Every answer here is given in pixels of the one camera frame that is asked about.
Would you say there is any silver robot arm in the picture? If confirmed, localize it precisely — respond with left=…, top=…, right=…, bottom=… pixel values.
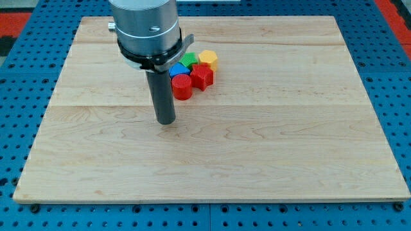
left=109, top=0, right=195, bottom=73

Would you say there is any light wooden board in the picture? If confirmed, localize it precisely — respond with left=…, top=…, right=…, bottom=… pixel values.
left=13, top=16, right=410, bottom=204

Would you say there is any red star block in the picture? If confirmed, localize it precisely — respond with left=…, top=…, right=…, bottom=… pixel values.
left=190, top=64, right=214, bottom=91

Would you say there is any yellow hexagon block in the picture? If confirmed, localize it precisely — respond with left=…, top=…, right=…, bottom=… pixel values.
left=198, top=50, right=218, bottom=71

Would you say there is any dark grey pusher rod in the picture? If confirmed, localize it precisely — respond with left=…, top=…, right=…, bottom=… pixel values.
left=146, top=71, right=176, bottom=124

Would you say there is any green star block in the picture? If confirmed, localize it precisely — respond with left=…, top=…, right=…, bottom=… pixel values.
left=179, top=52, right=198, bottom=70

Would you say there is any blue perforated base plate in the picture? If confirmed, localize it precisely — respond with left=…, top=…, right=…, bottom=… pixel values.
left=1, top=0, right=410, bottom=230

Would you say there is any red cylinder block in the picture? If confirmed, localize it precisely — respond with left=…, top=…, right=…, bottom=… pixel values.
left=171, top=74, right=193, bottom=100

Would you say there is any blue block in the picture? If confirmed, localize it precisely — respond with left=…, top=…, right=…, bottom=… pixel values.
left=169, top=63, right=191, bottom=78

